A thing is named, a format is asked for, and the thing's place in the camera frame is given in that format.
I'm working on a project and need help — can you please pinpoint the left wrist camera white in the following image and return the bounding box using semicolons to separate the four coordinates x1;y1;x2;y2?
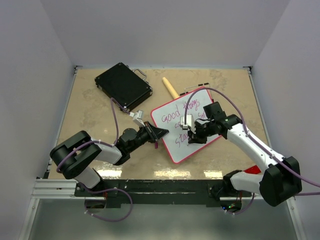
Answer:
132;110;145;127

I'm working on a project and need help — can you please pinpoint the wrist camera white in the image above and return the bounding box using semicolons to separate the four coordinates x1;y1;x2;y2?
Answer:
132;110;145;127
180;114;195;133

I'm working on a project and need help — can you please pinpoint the wire whiteboard stand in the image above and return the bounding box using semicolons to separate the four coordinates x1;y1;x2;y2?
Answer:
179;82;210;97

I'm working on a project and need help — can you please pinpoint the whiteboard with pink frame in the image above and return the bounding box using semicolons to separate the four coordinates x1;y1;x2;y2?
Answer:
150;88;220;164

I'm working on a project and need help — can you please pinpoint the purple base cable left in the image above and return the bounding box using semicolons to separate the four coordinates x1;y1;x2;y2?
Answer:
83;187;133;222

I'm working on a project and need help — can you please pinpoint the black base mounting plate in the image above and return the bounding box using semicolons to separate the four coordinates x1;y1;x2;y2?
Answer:
74;179;252;208

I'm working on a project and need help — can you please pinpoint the black hard case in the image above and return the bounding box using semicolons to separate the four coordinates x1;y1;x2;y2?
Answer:
94;62;153;111

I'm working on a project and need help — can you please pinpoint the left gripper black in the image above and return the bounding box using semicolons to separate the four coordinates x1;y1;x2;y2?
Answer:
128;121;169;153

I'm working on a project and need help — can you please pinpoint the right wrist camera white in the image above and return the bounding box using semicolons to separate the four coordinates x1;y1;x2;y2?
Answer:
180;114;195;133

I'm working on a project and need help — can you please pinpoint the beige wooden handle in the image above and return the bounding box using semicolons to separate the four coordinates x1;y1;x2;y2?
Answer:
162;77;180;99

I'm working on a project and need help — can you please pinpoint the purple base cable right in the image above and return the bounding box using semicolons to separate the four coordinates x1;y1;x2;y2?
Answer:
224;192;256;216

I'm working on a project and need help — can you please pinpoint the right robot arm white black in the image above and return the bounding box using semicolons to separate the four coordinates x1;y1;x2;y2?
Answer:
180;102;302;207

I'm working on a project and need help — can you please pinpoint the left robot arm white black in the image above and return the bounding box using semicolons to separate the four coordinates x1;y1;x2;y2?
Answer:
49;121;170;196

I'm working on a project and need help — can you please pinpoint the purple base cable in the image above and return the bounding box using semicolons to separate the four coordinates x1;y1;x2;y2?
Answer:
224;192;256;216
83;187;133;222

